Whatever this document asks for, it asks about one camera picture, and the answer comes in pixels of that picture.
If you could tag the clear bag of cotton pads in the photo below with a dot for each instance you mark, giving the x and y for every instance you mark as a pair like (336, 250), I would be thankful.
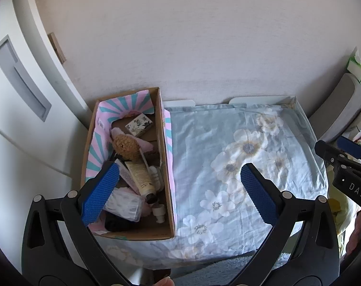
(122, 204)

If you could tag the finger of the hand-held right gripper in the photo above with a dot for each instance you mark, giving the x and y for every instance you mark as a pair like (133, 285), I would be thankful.
(328, 152)
(352, 149)

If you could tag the person's left hand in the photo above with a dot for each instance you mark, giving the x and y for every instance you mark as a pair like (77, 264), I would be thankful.
(165, 282)

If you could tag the pale blue floral cloth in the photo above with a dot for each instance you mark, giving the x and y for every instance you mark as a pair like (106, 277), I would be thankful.
(204, 131)

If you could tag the black fabric hair accessory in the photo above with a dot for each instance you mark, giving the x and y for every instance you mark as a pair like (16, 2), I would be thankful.
(117, 225)

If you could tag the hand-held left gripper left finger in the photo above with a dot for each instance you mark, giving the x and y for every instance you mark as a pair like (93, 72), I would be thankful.
(99, 193)

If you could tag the wooden wall block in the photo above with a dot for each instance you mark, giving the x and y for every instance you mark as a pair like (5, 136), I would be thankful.
(57, 47)

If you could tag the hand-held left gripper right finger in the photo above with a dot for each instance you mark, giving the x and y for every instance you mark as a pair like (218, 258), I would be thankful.
(259, 193)

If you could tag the cream bottle with black cap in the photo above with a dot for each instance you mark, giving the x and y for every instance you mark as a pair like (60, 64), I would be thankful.
(140, 175)

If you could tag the white sliding door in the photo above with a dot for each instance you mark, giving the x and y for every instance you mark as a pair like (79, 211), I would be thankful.
(19, 125)

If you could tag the white plastic nozzle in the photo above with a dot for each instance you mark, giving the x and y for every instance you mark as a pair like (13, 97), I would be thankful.
(158, 211)

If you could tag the yellow green cloth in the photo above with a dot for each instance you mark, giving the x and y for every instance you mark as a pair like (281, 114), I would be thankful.
(337, 211)

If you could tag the white printed tissue packet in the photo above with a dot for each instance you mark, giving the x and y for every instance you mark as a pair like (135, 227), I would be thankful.
(138, 124)

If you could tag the grey cushion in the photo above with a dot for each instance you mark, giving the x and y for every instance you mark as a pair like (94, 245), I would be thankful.
(335, 107)

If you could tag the green tissue box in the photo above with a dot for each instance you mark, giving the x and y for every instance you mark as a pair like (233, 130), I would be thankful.
(357, 70)

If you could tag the cardboard box with pink lining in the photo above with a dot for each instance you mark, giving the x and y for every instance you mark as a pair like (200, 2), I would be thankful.
(156, 116)

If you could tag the brown plush bear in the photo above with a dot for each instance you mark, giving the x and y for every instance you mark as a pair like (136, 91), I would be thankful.
(125, 146)

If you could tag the grey blue fluffy mat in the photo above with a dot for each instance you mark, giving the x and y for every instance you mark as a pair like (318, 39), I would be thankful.
(228, 269)

